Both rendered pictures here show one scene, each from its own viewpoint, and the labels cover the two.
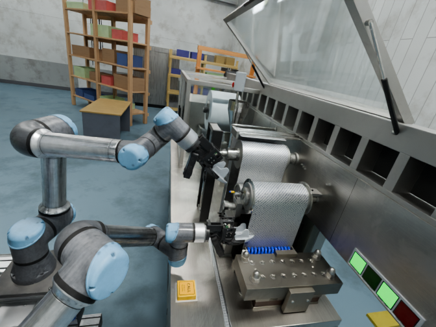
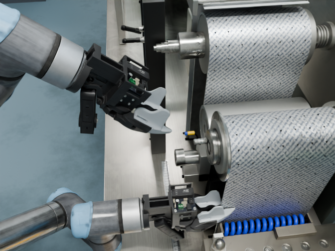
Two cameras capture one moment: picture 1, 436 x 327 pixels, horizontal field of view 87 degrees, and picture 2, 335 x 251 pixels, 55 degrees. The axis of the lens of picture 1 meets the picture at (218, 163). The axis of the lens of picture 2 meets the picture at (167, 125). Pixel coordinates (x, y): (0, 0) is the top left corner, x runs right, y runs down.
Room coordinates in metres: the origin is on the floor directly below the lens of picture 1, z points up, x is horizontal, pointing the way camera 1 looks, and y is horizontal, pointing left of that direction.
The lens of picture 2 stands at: (0.39, -0.10, 1.77)
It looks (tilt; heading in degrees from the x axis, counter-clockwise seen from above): 47 degrees down; 8
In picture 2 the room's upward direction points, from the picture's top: straight up
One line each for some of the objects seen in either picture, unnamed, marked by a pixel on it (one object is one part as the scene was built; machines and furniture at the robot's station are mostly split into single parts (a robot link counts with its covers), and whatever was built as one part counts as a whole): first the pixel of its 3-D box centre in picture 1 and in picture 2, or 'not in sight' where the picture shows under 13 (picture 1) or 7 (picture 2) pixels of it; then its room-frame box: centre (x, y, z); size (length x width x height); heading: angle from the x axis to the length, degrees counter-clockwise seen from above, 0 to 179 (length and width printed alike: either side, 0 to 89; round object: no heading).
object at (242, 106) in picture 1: (238, 106); not in sight; (1.56, -0.07, 1.50); 0.14 x 0.14 x 0.06
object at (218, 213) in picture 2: (245, 234); (217, 211); (0.76, -0.16, 1.11); 0.09 x 0.03 x 0.06; 103
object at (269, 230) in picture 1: (272, 231); (270, 198); (0.80, -0.28, 1.11); 0.23 x 0.01 x 0.18; 105
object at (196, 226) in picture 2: (233, 239); (196, 220); (0.74, -0.12, 1.09); 0.09 x 0.05 x 0.02; 103
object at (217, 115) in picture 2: (248, 196); (219, 146); (0.83, -0.15, 1.25); 0.15 x 0.01 x 0.15; 15
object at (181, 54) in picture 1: (200, 85); not in sight; (7.83, 0.99, 0.99); 2.20 x 0.58 x 1.98; 106
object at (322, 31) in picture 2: (289, 158); (314, 37); (1.15, -0.37, 1.34); 0.07 x 0.07 x 0.07; 15
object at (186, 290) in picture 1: (186, 289); not in sight; (0.62, 0.04, 0.91); 0.07 x 0.07 x 0.02; 15
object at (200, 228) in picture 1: (199, 231); (133, 213); (0.73, 0.03, 1.11); 0.08 x 0.05 x 0.08; 15
